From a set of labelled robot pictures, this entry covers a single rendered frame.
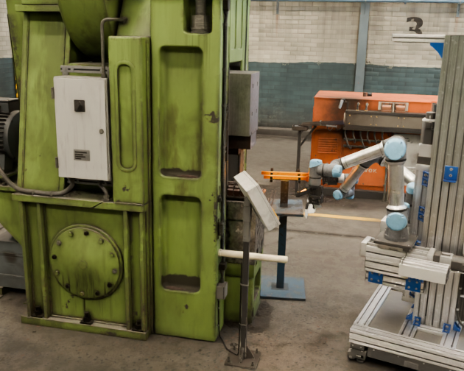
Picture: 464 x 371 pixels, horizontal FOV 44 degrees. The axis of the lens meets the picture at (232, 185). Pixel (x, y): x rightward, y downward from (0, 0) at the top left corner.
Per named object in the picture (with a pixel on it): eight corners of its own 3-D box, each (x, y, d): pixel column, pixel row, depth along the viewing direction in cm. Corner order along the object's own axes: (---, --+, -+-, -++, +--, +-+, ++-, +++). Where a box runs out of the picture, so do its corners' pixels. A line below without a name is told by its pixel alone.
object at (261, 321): (286, 302, 441) (286, 301, 441) (275, 341, 387) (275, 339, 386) (236, 297, 450) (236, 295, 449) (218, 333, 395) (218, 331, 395)
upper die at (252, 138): (255, 143, 396) (256, 130, 393) (250, 149, 377) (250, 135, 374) (197, 140, 405) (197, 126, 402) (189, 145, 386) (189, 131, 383)
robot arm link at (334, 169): (343, 163, 344) (325, 160, 348) (340, 166, 334) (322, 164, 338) (342, 175, 346) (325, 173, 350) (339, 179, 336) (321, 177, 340)
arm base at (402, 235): (411, 236, 353) (412, 221, 351) (406, 244, 340) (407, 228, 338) (387, 232, 360) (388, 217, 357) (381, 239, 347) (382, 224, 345)
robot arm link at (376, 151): (403, 129, 338) (328, 157, 358) (403, 132, 328) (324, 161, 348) (411, 147, 339) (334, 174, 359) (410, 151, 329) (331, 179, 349)
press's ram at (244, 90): (259, 127, 406) (261, 70, 396) (249, 136, 370) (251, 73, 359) (202, 124, 415) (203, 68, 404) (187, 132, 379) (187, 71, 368)
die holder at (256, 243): (264, 246, 429) (266, 188, 417) (254, 265, 393) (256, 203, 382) (192, 238, 441) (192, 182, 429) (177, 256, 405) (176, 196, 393)
